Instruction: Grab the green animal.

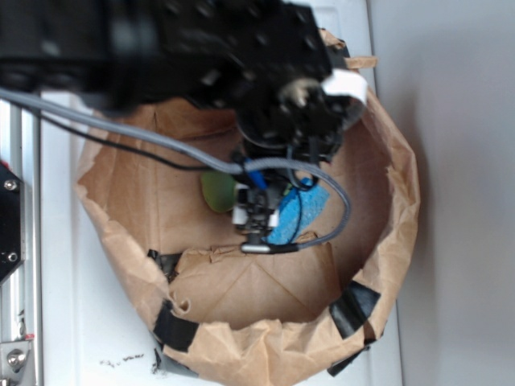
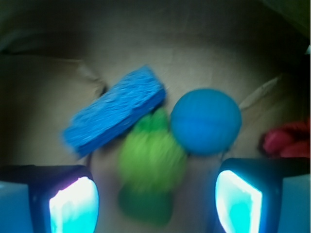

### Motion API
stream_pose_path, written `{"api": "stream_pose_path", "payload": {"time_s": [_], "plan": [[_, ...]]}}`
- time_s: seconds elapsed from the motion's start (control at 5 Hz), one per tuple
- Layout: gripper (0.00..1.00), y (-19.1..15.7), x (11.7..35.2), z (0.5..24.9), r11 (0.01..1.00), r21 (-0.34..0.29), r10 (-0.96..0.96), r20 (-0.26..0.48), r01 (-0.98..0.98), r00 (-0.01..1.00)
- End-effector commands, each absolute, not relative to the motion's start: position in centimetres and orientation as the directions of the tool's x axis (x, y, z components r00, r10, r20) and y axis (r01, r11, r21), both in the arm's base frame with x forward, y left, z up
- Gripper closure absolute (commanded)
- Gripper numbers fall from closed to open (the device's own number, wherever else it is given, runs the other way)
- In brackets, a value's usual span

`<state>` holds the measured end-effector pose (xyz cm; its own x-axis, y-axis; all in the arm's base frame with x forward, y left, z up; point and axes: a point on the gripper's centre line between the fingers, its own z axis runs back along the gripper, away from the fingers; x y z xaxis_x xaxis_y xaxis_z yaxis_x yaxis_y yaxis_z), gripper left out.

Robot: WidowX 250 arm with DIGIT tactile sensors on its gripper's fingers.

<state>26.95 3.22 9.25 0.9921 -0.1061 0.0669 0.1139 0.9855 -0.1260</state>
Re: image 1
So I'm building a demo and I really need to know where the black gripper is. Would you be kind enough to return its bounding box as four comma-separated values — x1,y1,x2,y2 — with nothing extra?
233,69,368,237

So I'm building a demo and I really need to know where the green plush animal toy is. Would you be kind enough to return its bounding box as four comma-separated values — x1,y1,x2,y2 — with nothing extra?
200,170,236,213

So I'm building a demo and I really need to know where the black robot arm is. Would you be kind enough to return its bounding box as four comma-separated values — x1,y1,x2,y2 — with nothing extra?
1,1,367,236

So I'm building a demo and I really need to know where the blue sponge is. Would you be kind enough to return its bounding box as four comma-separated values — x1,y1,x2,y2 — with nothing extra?
266,178,329,245

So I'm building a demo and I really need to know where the black tape strip right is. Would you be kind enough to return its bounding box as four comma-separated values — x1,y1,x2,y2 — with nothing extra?
329,281,381,339

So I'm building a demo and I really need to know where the black tape strip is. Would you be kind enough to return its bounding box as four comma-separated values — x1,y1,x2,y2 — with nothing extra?
329,281,381,339
153,300,200,352

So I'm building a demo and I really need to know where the brown paper bag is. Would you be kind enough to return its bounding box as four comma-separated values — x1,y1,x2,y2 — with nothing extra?
76,92,420,385

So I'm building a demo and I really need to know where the black tape strip left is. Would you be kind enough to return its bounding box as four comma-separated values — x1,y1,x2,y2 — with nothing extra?
153,300,200,352

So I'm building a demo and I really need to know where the black tape lower right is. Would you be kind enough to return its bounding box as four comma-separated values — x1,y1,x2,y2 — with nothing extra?
327,339,376,378

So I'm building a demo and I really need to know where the black tape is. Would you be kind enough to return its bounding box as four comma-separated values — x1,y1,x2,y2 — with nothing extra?
327,339,376,378
152,341,200,379

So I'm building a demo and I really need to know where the black tape lower left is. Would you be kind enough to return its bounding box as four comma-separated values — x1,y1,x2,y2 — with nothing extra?
152,341,200,379

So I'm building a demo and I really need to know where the grey braided cable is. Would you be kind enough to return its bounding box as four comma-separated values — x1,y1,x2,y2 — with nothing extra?
0,88,352,255

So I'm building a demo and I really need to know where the thin black wire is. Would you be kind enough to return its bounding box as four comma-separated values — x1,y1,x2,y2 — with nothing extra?
38,110,210,170

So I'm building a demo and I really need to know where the aluminium frame rail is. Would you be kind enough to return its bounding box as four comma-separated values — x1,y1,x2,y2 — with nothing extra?
1,101,43,385

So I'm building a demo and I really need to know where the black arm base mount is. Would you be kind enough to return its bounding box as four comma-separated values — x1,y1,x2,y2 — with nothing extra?
0,161,23,285

